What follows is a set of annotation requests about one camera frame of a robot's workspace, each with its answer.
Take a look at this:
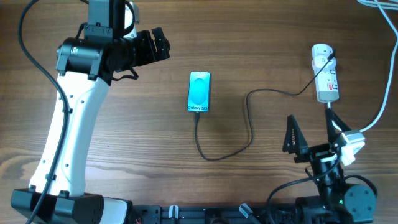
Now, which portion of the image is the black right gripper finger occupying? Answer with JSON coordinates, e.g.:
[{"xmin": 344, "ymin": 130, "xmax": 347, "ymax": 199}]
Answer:
[
  {"xmin": 282, "ymin": 115, "xmax": 309, "ymax": 154},
  {"xmin": 325, "ymin": 108, "xmax": 351, "ymax": 144}
]

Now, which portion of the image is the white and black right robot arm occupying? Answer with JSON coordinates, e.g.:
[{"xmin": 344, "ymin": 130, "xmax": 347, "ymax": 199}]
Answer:
[{"xmin": 282, "ymin": 109, "xmax": 377, "ymax": 223}]

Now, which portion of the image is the white background cable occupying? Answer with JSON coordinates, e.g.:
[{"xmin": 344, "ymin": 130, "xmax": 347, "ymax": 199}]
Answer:
[{"xmin": 356, "ymin": 0, "xmax": 398, "ymax": 11}]

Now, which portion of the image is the turquoise screen smartphone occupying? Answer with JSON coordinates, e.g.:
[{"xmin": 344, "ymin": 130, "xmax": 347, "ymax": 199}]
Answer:
[{"xmin": 187, "ymin": 71, "xmax": 211, "ymax": 113}]

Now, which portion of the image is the white power strip cable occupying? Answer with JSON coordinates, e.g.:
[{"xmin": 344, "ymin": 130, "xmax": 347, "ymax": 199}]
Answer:
[{"xmin": 326, "ymin": 0, "xmax": 398, "ymax": 134}]

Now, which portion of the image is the black USB-C charger cable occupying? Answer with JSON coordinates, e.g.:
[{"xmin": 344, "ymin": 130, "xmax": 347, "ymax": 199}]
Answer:
[{"xmin": 193, "ymin": 49, "xmax": 336, "ymax": 162}]

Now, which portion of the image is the white power strip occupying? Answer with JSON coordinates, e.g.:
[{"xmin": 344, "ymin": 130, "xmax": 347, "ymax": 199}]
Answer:
[{"xmin": 312, "ymin": 44, "xmax": 340, "ymax": 103}]

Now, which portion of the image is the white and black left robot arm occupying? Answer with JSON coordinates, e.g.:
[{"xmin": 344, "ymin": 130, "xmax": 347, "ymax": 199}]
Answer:
[{"xmin": 11, "ymin": 1, "xmax": 170, "ymax": 223}]

